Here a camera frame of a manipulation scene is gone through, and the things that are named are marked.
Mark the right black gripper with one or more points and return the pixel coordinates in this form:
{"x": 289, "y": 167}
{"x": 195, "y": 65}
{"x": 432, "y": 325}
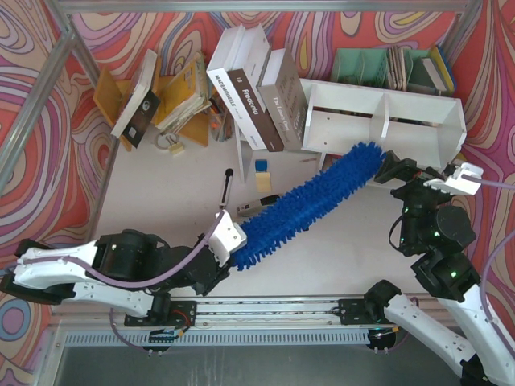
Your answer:
{"x": 405, "y": 171}

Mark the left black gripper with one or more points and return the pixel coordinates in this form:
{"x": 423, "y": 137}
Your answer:
{"x": 220, "y": 272}

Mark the blue microfiber duster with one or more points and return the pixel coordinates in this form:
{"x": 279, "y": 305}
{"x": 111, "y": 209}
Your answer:
{"x": 298, "y": 209}

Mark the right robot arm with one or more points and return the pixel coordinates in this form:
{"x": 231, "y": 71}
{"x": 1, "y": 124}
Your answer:
{"x": 438, "y": 233}

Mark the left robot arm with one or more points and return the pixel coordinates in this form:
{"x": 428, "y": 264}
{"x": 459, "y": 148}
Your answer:
{"x": 129, "y": 271}

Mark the white bookshelf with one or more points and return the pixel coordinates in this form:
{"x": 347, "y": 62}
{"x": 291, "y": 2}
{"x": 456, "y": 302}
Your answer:
{"x": 428, "y": 129}

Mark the grey black stapler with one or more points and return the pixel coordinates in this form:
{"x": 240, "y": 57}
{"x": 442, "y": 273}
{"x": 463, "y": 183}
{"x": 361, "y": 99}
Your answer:
{"x": 254, "y": 207}

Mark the black white utility knife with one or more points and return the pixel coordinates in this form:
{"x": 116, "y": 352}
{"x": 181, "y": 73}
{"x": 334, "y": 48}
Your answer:
{"x": 225, "y": 192}

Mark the green file organizer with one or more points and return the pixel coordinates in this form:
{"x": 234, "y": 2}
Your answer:
{"x": 371, "y": 67}

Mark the blue yellow book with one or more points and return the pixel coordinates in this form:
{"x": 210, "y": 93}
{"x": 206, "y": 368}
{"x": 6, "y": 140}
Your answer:
{"x": 437, "y": 55}

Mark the yellow sticky note pad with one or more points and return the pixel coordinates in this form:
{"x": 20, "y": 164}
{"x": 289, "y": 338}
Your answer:
{"x": 263, "y": 182}

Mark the blue eraser block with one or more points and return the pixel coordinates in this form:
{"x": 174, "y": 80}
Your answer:
{"x": 261, "y": 165}

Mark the small white shelf stand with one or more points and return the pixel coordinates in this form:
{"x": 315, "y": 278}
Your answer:
{"x": 244, "y": 154}

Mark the grey Lonely City book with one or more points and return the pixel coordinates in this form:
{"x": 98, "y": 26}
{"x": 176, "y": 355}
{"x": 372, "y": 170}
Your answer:
{"x": 282, "y": 91}

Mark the pencil cup with pencils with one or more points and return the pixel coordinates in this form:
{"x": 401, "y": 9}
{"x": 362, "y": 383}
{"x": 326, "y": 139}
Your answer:
{"x": 220, "y": 120}

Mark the brown Fredonia book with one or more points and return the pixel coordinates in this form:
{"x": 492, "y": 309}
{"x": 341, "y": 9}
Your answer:
{"x": 258, "y": 128}

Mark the yellow worn books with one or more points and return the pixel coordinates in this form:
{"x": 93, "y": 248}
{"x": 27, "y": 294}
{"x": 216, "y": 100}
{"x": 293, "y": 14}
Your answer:
{"x": 183, "y": 97}

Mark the black white paperback book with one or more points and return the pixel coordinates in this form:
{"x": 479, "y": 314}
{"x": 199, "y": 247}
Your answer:
{"x": 139, "y": 102}

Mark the white Mademoiselle book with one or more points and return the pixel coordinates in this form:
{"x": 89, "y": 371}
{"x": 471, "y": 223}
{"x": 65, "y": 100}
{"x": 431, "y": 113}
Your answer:
{"x": 218, "y": 70}

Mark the yellow wooden book rack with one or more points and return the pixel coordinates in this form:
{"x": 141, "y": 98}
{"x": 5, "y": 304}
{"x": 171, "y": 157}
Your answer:
{"x": 108, "y": 94}

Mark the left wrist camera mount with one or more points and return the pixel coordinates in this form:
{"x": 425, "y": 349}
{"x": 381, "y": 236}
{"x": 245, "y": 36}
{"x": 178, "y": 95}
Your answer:
{"x": 227, "y": 238}

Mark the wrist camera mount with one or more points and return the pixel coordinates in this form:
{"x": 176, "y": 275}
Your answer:
{"x": 455, "y": 181}
{"x": 227, "y": 238}

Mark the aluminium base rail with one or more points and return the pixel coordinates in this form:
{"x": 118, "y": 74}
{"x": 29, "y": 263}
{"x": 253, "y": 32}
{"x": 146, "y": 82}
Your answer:
{"x": 254, "y": 312}

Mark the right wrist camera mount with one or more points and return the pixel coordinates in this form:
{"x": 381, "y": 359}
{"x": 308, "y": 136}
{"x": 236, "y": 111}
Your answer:
{"x": 455, "y": 181}

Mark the brass padlock with ring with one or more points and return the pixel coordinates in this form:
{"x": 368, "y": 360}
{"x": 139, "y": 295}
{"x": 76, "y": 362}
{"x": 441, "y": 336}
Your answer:
{"x": 169, "y": 143}

